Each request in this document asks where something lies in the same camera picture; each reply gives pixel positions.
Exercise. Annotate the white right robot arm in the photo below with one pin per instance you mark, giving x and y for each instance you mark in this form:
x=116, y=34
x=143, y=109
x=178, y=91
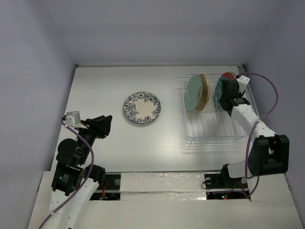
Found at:
x=267, y=153

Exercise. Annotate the dark teal brown-rimmed plate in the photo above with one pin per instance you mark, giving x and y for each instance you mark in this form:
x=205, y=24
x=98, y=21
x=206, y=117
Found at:
x=228, y=75

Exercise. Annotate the aluminium table edge rail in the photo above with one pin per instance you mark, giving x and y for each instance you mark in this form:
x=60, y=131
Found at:
x=248, y=93

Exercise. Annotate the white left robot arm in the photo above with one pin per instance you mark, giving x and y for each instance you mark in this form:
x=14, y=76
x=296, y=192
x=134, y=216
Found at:
x=76, y=177

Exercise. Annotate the light green plate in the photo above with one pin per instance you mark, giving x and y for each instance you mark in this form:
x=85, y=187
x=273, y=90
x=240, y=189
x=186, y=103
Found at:
x=193, y=93

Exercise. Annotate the red plate teal flower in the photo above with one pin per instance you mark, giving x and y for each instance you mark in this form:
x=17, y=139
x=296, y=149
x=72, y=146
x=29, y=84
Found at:
x=218, y=94

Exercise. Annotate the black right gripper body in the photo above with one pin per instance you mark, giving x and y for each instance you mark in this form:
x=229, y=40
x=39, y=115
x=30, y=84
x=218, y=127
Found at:
x=228, y=94

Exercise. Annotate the white foam strip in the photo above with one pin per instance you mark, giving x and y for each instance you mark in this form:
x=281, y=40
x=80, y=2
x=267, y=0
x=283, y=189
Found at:
x=162, y=186

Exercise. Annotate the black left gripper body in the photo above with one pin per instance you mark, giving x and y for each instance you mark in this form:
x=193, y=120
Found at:
x=91, y=133

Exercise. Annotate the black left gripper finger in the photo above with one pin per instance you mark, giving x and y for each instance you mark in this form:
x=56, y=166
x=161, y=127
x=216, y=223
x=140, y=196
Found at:
x=98, y=121
x=105, y=125

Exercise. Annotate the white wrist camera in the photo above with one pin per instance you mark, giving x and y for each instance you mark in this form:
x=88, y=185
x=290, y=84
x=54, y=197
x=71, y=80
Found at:
x=73, y=119
x=243, y=82

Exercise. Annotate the blue floral white plate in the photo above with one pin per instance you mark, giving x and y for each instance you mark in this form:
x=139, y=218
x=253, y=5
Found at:
x=142, y=108

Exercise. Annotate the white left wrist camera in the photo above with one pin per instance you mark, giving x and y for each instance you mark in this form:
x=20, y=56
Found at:
x=73, y=119

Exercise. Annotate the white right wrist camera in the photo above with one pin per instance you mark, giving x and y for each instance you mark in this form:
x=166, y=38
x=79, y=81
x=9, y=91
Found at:
x=243, y=82

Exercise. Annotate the white wire dish rack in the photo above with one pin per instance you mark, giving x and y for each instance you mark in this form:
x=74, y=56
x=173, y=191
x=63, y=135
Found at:
x=209, y=126

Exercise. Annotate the yellow cream plate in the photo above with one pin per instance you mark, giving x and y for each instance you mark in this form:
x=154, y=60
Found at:
x=205, y=93

